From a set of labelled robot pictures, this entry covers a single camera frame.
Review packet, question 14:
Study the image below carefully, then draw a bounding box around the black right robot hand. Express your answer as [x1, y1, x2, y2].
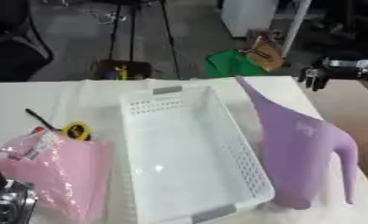
[296, 56, 334, 92]

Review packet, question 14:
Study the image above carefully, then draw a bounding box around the white pole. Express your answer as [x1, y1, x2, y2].
[280, 0, 314, 59]

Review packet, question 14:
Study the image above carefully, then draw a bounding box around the pink plastic bag package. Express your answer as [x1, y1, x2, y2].
[0, 127, 116, 224]

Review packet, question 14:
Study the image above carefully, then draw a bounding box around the purple plastic watering can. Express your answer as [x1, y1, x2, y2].
[233, 75, 361, 211]

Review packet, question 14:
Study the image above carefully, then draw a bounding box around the green bag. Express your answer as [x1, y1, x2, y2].
[205, 48, 269, 80]

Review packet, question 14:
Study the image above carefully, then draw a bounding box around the white cabinet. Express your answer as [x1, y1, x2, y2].
[220, 0, 281, 39]

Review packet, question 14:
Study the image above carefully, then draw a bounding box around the black chair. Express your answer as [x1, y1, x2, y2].
[0, 0, 57, 83]

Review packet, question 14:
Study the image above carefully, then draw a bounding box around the white perforated plastic basket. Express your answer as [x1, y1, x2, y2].
[117, 85, 277, 224]

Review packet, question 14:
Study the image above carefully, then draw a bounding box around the dark brown bag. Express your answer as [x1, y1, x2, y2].
[90, 59, 155, 81]

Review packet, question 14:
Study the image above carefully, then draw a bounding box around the black tripod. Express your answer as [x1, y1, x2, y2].
[105, 0, 184, 81]

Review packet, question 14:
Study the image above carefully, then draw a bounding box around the yellow tape measure black strap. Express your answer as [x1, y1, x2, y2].
[23, 108, 95, 142]

